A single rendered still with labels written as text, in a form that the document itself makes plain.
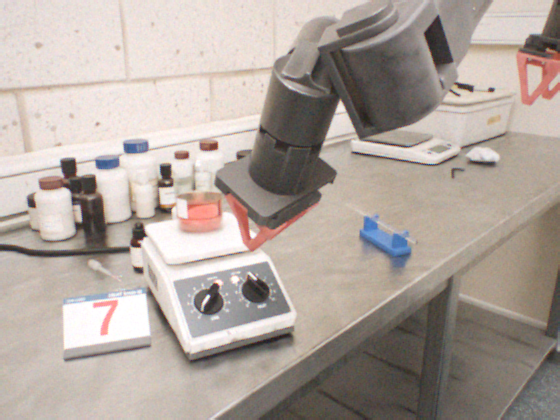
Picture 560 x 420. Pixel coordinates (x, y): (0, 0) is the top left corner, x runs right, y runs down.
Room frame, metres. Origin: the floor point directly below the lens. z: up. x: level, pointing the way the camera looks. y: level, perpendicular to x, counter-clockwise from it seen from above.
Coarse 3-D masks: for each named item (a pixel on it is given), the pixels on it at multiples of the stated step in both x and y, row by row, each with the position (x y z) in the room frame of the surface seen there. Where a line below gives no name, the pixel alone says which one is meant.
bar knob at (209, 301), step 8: (208, 288) 0.51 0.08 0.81; (216, 288) 0.49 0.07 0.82; (200, 296) 0.49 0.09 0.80; (208, 296) 0.48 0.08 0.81; (216, 296) 0.50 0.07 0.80; (200, 304) 0.48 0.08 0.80; (208, 304) 0.48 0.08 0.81; (216, 304) 0.49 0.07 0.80; (208, 312) 0.48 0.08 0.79; (216, 312) 0.48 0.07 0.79
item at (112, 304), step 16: (80, 304) 0.51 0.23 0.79; (96, 304) 0.51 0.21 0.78; (112, 304) 0.52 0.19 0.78; (128, 304) 0.52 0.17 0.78; (80, 320) 0.50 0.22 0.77; (96, 320) 0.50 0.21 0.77; (112, 320) 0.50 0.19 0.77; (128, 320) 0.50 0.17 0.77; (144, 320) 0.51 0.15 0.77; (80, 336) 0.48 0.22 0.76; (96, 336) 0.49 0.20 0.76
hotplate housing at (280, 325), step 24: (144, 240) 0.62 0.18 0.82; (144, 264) 0.61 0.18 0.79; (168, 264) 0.54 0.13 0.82; (192, 264) 0.54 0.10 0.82; (216, 264) 0.54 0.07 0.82; (240, 264) 0.55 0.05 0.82; (168, 288) 0.50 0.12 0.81; (168, 312) 0.51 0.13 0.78; (216, 336) 0.46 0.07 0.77; (240, 336) 0.47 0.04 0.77; (264, 336) 0.49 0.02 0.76
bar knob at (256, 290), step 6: (252, 276) 0.51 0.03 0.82; (246, 282) 0.52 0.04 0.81; (252, 282) 0.51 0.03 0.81; (258, 282) 0.51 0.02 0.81; (264, 282) 0.53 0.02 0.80; (246, 288) 0.51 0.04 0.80; (252, 288) 0.51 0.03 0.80; (258, 288) 0.51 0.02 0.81; (264, 288) 0.50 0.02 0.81; (246, 294) 0.51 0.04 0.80; (252, 294) 0.51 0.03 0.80; (258, 294) 0.51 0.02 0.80; (264, 294) 0.50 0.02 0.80; (252, 300) 0.50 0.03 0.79; (258, 300) 0.50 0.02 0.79; (264, 300) 0.51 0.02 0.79
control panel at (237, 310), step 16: (224, 272) 0.53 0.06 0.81; (240, 272) 0.54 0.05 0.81; (256, 272) 0.54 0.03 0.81; (272, 272) 0.55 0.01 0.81; (176, 288) 0.50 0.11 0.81; (192, 288) 0.50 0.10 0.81; (224, 288) 0.51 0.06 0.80; (240, 288) 0.52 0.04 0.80; (272, 288) 0.53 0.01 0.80; (192, 304) 0.49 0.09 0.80; (224, 304) 0.49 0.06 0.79; (240, 304) 0.50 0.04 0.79; (256, 304) 0.50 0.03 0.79; (272, 304) 0.51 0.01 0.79; (288, 304) 0.51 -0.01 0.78; (192, 320) 0.47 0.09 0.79; (208, 320) 0.47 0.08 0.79; (224, 320) 0.48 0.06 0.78; (240, 320) 0.48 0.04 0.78; (256, 320) 0.48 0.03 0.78; (192, 336) 0.45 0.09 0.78
